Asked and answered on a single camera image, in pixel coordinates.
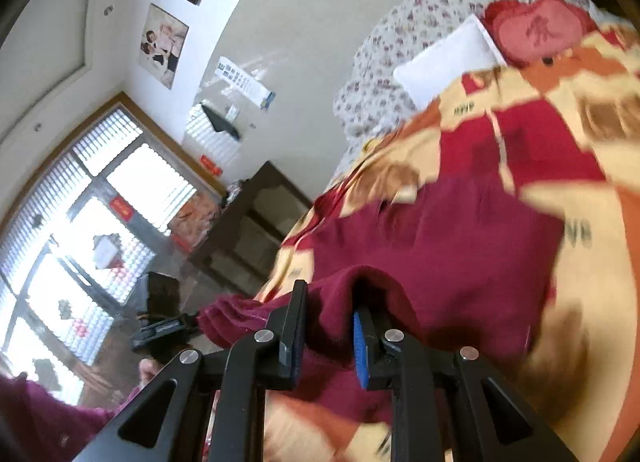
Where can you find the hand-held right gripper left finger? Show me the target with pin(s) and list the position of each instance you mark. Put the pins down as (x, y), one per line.
(295, 357)

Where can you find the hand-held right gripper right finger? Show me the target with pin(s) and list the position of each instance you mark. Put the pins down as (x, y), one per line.
(359, 347)

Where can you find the maroon knit garment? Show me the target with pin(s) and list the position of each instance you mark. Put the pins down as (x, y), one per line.
(450, 267)

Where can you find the person's left forearm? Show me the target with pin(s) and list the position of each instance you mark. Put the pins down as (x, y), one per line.
(45, 417)

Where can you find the person's left hand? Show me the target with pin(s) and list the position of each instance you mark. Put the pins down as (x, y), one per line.
(150, 372)

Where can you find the orange patterned cloth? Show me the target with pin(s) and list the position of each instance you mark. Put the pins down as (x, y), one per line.
(195, 222)

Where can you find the red paper sticker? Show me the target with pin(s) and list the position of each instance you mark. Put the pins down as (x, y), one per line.
(122, 208)
(211, 165)

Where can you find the large window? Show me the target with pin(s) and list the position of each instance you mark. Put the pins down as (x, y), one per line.
(125, 181)

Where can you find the dark wooden cabinet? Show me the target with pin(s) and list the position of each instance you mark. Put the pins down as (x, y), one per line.
(280, 192)

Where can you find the dark hanging cloth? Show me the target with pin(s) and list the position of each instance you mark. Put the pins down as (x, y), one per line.
(222, 124)

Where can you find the orange and yellow printed blanket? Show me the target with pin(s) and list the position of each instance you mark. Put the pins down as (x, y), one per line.
(590, 342)

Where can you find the white pillow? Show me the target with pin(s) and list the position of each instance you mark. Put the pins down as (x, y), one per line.
(450, 61)

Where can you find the floral quilt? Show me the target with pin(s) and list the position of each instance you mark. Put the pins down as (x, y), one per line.
(400, 31)

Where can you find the red heart-shaped cushion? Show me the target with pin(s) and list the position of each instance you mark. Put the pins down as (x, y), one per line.
(540, 31)

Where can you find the wall calendar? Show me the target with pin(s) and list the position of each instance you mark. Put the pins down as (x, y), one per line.
(240, 76)

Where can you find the wall poster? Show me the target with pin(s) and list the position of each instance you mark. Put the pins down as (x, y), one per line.
(162, 46)

